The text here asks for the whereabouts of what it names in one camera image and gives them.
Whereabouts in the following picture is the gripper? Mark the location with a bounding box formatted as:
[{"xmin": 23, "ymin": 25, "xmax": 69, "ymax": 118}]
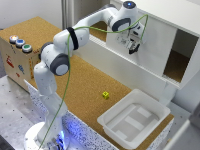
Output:
[{"xmin": 115, "ymin": 27, "xmax": 145, "ymax": 52}]

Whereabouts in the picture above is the black door handle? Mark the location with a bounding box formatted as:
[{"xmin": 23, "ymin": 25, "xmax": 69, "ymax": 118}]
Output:
[{"xmin": 128, "ymin": 42, "xmax": 141, "ymax": 56}]

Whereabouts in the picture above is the white sliding door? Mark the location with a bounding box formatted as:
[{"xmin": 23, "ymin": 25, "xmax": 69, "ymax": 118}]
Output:
[{"xmin": 105, "ymin": 14, "xmax": 178, "ymax": 77}]

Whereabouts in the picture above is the white cabinet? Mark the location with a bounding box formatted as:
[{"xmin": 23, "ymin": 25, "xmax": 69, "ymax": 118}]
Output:
[{"xmin": 71, "ymin": 0, "xmax": 200, "ymax": 108}]

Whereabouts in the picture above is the yellow block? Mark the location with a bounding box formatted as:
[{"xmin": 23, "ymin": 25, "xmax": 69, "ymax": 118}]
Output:
[{"xmin": 102, "ymin": 91, "xmax": 111, "ymax": 100}]

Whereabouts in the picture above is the white plastic box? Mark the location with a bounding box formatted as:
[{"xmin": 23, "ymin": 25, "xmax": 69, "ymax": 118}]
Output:
[{"xmin": 96, "ymin": 88, "xmax": 172, "ymax": 150}]

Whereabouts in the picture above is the wooden drawer box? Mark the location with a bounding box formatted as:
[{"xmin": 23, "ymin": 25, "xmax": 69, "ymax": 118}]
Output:
[{"xmin": 0, "ymin": 16, "xmax": 73, "ymax": 93}]

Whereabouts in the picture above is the green button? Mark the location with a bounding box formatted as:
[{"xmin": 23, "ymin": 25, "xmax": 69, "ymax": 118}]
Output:
[{"xmin": 21, "ymin": 43, "xmax": 34, "ymax": 54}]

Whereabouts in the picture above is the blue button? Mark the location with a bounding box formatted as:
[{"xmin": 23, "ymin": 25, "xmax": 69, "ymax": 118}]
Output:
[{"xmin": 14, "ymin": 38, "xmax": 26, "ymax": 48}]

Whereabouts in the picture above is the red button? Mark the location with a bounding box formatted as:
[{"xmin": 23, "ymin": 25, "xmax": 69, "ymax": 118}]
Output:
[{"xmin": 8, "ymin": 34, "xmax": 20, "ymax": 45}]

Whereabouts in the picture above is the green cable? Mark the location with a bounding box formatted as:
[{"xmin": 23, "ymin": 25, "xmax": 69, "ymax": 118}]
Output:
[{"xmin": 37, "ymin": 13, "xmax": 150, "ymax": 150}]

